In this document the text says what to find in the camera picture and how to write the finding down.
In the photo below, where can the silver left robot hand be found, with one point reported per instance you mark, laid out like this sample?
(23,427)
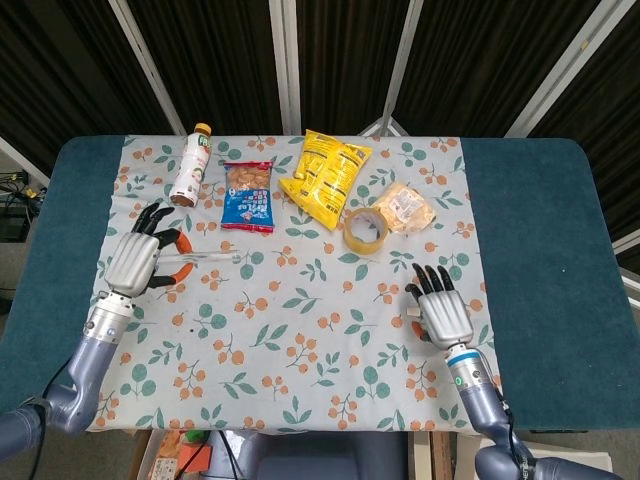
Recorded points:
(130,260)

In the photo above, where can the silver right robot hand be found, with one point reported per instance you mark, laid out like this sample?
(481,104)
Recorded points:
(445,315)

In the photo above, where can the clear glass test tube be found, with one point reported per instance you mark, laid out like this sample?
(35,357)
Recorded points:
(210,257)

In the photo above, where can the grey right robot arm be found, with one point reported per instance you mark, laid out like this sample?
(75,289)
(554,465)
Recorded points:
(475,395)

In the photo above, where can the clear packing tape roll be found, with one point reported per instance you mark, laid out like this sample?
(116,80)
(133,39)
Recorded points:
(365,248)

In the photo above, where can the white drink bottle yellow cap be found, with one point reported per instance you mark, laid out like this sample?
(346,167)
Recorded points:
(192,165)

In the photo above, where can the clear bag of crackers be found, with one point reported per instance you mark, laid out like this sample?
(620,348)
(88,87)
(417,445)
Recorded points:
(405,207)

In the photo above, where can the blue cookie snack packet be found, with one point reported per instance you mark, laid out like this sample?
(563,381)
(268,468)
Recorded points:
(247,210)

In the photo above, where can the wooden board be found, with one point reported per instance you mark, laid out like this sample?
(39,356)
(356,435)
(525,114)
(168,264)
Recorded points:
(432,457)

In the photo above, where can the white fruit print tablecloth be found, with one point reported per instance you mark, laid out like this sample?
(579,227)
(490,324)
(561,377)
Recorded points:
(300,325)

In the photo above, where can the yellow snack bag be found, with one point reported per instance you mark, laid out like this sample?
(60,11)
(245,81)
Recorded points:
(325,175)

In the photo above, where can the grey robot torso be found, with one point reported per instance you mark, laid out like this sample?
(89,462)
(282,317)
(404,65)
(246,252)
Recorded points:
(310,460)

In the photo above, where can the open cardboard box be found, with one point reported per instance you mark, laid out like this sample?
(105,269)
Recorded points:
(160,457)

